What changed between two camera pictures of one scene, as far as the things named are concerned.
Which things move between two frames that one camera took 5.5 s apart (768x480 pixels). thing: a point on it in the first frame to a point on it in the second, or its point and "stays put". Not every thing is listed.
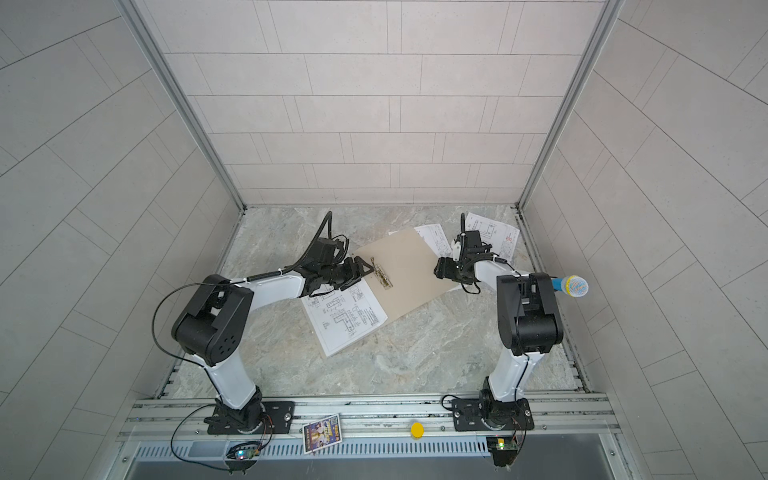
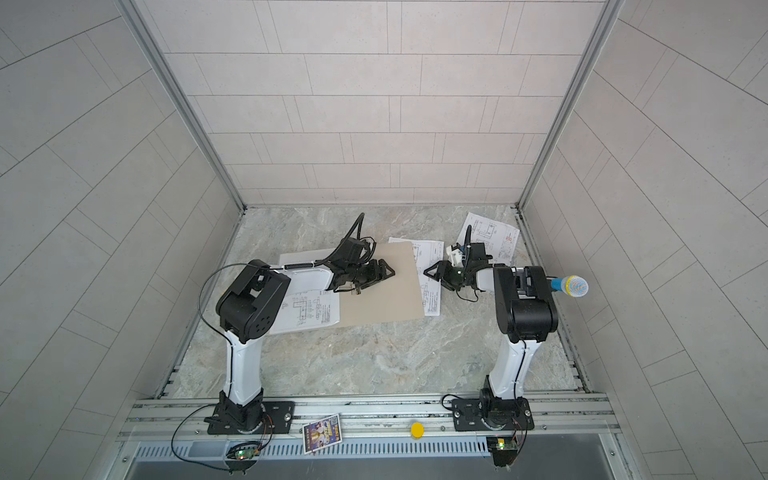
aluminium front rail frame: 582,427 stays put
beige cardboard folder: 403,279 stays put
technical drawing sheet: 341,316 to 305,311
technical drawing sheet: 437,240 to 426,254
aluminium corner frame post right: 611,12 stays put
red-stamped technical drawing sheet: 501,238 stays put
